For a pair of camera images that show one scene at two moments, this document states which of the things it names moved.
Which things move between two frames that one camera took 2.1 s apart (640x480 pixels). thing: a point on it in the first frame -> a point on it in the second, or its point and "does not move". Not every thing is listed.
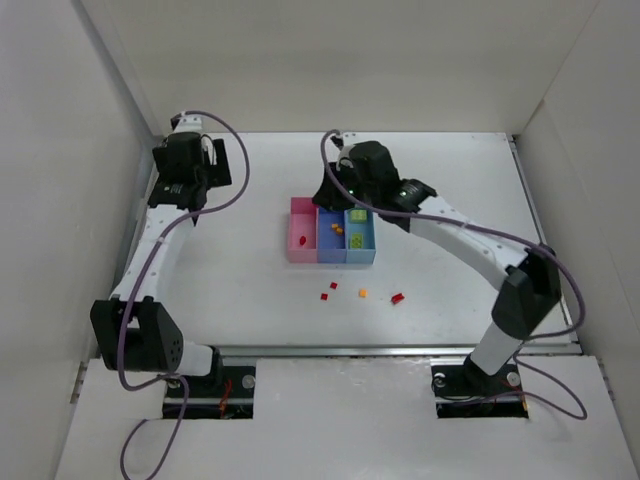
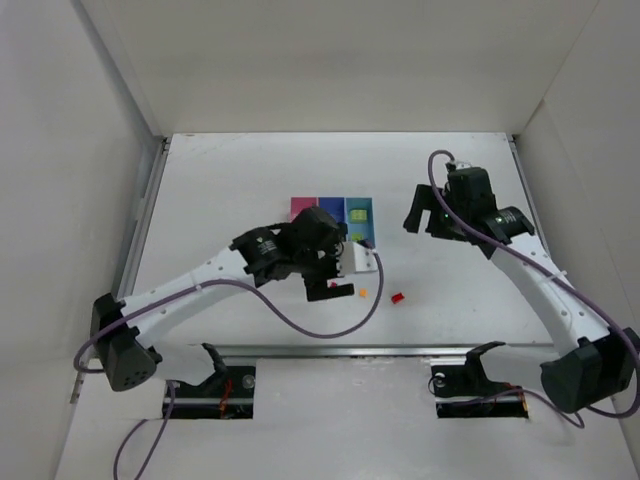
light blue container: (359, 236) does not move
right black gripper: (327, 190) -> (431, 211)
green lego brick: (359, 215) does not move
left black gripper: (220, 163) -> (317, 275)
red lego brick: (397, 298) does not move
